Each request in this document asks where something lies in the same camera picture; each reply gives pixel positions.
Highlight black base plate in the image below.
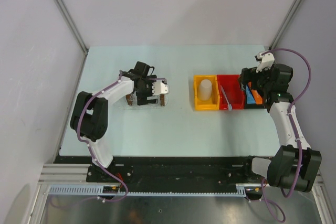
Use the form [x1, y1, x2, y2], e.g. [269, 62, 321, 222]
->
[54, 155, 262, 191]

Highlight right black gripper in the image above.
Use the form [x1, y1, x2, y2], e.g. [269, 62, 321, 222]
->
[237, 63, 274, 92]

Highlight clear plastic tray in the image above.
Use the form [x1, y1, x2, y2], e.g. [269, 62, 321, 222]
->
[113, 91, 168, 110]

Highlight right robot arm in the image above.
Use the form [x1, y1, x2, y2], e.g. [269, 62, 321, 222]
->
[238, 63, 322, 192]

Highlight brown wooden block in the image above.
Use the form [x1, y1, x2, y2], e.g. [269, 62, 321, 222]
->
[160, 94, 165, 106]

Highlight grey cable duct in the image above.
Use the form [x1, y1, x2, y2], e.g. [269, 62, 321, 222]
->
[47, 184, 249, 197]

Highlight brown block with hole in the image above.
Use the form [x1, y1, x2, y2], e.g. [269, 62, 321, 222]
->
[125, 93, 134, 106]

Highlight grey toothbrush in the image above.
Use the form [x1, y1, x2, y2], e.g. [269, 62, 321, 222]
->
[220, 86, 233, 111]

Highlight right aluminium frame post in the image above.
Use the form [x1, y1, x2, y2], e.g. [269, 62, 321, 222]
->
[268, 0, 304, 49]

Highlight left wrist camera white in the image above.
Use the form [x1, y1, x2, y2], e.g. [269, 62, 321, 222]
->
[152, 81, 170, 96]

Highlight left aluminium frame post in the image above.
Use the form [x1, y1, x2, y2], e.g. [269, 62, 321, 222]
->
[53, 0, 89, 56]

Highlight yellow plastic bin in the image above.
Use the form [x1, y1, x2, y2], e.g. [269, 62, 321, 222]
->
[193, 75, 220, 111]

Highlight black plastic bin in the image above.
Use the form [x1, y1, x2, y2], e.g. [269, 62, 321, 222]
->
[238, 75, 265, 110]

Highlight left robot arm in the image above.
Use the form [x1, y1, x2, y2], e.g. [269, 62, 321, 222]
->
[70, 61, 169, 182]

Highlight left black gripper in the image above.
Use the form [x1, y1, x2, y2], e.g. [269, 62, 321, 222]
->
[136, 75, 158, 105]

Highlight blue toothpaste tube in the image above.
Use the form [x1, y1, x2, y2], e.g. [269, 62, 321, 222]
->
[245, 86, 256, 104]

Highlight aluminium frame post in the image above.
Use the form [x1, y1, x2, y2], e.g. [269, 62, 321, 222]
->
[268, 0, 304, 49]
[53, 0, 89, 56]

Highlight white paper cup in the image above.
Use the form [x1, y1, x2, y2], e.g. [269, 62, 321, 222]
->
[198, 79, 212, 101]

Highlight red plastic bin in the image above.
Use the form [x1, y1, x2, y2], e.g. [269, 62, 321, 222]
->
[217, 74, 245, 110]

